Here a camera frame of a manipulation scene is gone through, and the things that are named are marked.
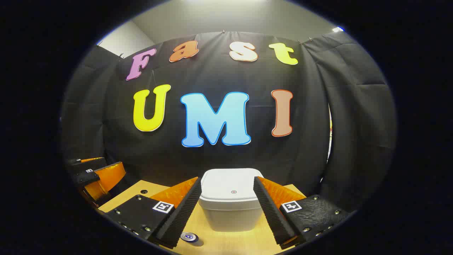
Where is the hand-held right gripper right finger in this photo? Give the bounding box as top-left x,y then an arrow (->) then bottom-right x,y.
253,176 -> 356,250

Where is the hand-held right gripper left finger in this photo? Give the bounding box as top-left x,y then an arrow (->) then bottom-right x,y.
103,176 -> 203,250

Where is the silver pop can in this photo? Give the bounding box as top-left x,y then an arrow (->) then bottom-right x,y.
179,231 -> 203,246

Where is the white desktop garbage bin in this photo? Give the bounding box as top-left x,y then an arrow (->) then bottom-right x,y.
198,168 -> 265,232

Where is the wooden desktop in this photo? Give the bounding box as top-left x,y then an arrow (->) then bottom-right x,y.
96,180 -> 308,255

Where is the black backdrop cloth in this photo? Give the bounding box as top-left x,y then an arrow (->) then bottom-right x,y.
60,31 -> 397,213

